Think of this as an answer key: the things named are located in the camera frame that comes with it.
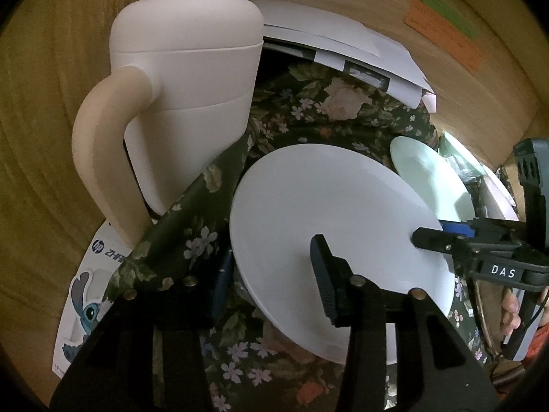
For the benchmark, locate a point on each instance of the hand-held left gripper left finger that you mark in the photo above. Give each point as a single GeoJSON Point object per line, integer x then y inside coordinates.
{"type": "Point", "coordinates": [221, 285]}

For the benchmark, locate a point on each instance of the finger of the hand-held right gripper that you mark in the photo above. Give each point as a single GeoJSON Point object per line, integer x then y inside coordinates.
{"type": "Point", "coordinates": [459, 228]}
{"type": "Point", "coordinates": [433, 240]}

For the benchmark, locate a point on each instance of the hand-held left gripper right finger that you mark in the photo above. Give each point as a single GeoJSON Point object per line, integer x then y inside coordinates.
{"type": "Point", "coordinates": [322, 268]}

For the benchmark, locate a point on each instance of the pale green bowl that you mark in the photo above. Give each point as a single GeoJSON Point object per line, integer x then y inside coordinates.
{"type": "Point", "coordinates": [424, 180]}

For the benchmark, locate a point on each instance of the large white plate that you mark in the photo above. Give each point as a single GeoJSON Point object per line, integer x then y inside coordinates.
{"type": "Point", "coordinates": [317, 197]}

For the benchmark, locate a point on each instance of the person's right hand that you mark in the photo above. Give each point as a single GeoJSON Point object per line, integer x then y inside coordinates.
{"type": "Point", "coordinates": [512, 309]}

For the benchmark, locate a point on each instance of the small white plate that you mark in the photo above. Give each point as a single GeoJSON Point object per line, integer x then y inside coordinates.
{"type": "Point", "coordinates": [493, 189]}

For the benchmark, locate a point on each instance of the dark floral tablecloth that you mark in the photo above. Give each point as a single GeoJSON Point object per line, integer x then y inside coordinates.
{"type": "Point", "coordinates": [296, 111]}

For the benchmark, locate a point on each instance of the orange sticky note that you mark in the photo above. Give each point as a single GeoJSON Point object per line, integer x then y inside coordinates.
{"type": "Point", "coordinates": [446, 38]}

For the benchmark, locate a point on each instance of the green sticky note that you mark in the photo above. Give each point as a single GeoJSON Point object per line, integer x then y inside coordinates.
{"type": "Point", "coordinates": [450, 13]}

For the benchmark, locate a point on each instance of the stack of white papers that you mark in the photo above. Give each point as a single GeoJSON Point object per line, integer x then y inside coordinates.
{"type": "Point", "coordinates": [334, 30]}

